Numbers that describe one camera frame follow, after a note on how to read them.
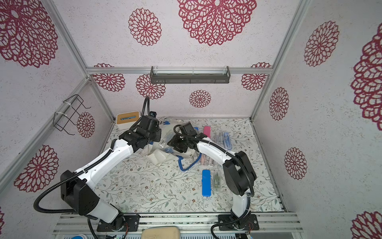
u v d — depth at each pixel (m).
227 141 1.06
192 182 0.88
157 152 0.81
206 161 0.97
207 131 1.15
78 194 0.41
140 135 0.59
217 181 0.87
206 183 0.88
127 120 1.15
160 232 0.69
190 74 0.92
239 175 0.48
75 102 0.83
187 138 0.69
